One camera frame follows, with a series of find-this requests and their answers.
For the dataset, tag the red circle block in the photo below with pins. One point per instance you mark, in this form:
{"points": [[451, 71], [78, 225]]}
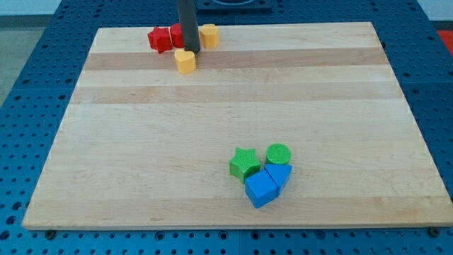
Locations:
{"points": [[176, 35]]}

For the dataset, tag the green circle block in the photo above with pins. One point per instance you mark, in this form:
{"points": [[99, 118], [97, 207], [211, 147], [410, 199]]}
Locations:
{"points": [[277, 154]]}

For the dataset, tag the yellow heart block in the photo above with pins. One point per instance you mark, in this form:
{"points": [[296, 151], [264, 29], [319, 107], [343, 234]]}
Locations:
{"points": [[185, 61]]}

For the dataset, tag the green star block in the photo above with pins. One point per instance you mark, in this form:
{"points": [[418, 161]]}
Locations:
{"points": [[244, 164]]}

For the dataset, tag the blue triangle block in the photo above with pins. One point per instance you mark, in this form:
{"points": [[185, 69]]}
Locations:
{"points": [[280, 174]]}

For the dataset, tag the blue cube block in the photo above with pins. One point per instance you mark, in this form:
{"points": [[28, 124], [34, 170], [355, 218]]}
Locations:
{"points": [[261, 189]]}

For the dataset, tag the yellow hexagon block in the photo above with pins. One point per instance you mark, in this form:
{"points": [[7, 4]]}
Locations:
{"points": [[209, 36]]}

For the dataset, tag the red star block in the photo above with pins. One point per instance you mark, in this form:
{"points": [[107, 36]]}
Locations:
{"points": [[160, 39]]}

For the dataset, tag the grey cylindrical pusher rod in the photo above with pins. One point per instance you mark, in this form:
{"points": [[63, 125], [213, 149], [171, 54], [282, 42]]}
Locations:
{"points": [[189, 27]]}

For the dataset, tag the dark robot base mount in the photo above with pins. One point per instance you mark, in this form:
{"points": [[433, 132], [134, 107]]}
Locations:
{"points": [[233, 5]]}

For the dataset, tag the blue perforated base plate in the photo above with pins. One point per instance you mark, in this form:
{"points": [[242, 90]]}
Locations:
{"points": [[31, 114]]}

